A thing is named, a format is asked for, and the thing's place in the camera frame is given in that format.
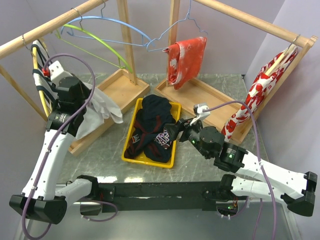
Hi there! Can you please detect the wooden hanger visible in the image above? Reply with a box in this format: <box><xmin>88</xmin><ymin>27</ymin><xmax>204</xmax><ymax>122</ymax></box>
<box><xmin>265</xmin><ymin>45</ymin><xmax>295</xmax><ymax>76</ymax></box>

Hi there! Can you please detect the green hanger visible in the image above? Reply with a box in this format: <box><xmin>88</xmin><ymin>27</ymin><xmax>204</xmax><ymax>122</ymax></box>
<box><xmin>55</xmin><ymin>23</ymin><xmax>133</xmax><ymax>74</ymax></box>

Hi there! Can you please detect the white graphic tank top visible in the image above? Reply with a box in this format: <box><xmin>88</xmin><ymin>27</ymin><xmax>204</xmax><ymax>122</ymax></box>
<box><xmin>31</xmin><ymin>39</ymin><xmax>124</xmax><ymax>140</ymax></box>

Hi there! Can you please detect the yellow hanger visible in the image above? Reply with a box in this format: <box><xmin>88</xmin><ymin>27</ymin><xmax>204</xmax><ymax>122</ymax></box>
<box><xmin>21</xmin><ymin>35</ymin><xmax>54</xmax><ymax>117</ymax></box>

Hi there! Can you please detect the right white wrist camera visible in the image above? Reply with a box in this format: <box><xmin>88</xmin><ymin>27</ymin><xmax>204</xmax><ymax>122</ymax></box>
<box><xmin>190</xmin><ymin>102</ymin><xmax>210</xmax><ymax>126</ymax></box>

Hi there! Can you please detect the blue wire hanger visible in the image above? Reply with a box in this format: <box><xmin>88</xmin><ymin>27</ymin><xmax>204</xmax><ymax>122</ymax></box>
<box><xmin>145</xmin><ymin>0</ymin><xmax>209</xmax><ymax>53</ymax></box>

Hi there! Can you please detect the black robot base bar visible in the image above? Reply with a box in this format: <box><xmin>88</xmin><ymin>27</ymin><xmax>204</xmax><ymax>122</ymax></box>
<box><xmin>69</xmin><ymin>178</ymin><xmax>248</xmax><ymax>217</ymax></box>

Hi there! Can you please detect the orange tie-dye garment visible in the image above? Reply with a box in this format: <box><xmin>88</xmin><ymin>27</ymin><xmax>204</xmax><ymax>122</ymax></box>
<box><xmin>162</xmin><ymin>36</ymin><xmax>207</xmax><ymax>90</ymax></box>

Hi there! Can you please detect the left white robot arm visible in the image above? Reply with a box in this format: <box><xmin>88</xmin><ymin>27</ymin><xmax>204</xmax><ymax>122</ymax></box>
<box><xmin>9</xmin><ymin>76</ymin><xmax>100</xmax><ymax>225</ymax></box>

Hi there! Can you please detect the dark navy garment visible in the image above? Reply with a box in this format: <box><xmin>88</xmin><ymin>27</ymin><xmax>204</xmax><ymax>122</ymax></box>
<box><xmin>124</xmin><ymin>94</ymin><xmax>176</xmax><ymax>163</ymax></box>

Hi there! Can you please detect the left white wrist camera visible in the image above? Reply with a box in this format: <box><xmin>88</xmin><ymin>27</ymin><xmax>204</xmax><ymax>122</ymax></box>
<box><xmin>42</xmin><ymin>60</ymin><xmax>73</xmax><ymax>85</ymax></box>

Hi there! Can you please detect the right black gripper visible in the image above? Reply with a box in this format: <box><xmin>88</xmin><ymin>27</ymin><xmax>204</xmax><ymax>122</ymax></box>
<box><xmin>164</xmin><ymin>115</ymin><xmax>211</xmax><ymax>159</ymax></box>

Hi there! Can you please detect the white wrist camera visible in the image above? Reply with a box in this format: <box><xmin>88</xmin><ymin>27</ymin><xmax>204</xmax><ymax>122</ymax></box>
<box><xmin>190</xmin><ymin>102</ymin><xmax>210</xmax><ymax>126</ymax></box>
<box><xmin>42</xmin><ymin>60</ymin><xmax>73</xmax><ymax>85</ymax></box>

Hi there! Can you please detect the red floral white garment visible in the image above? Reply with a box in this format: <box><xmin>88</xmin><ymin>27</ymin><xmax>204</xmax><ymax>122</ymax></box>
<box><xmin>221</xmin><ymin>45</ymin><xmax>298</xmax><ymax>142</ymax></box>

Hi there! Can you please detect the blue plastic hanger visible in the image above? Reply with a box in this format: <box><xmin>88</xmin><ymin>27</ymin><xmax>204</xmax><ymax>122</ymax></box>
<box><xmin>57</xmin><ymin>8</ymin><xmax>152</xmax><ymax>47</ymax></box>

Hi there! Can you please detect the right wooden clothes rack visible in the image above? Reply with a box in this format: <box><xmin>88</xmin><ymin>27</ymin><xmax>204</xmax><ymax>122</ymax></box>
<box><xmin>155</xmin><ymin>0</ymin><xmax>318</xmax><ymax>130</ymax></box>

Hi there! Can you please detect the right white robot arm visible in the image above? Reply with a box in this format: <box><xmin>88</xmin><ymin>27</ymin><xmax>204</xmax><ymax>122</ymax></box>
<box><xmin>164</xmin><ymin>119</ymin><xmax>318</xmax><ymax>217</ymax></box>

